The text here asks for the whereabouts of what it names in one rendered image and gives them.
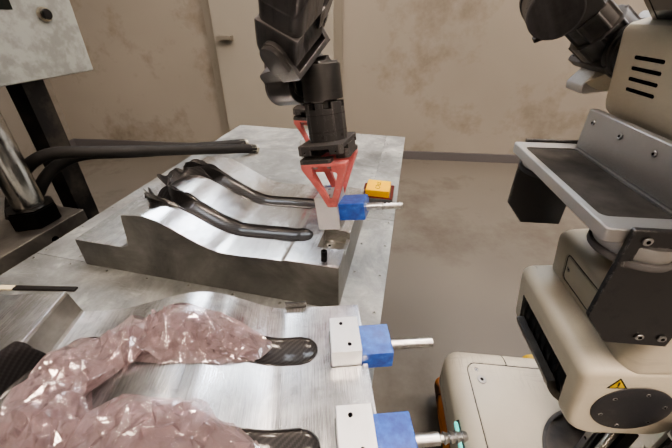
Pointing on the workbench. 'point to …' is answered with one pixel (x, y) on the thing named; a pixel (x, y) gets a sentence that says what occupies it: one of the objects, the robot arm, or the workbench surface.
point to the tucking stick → (38, 288)
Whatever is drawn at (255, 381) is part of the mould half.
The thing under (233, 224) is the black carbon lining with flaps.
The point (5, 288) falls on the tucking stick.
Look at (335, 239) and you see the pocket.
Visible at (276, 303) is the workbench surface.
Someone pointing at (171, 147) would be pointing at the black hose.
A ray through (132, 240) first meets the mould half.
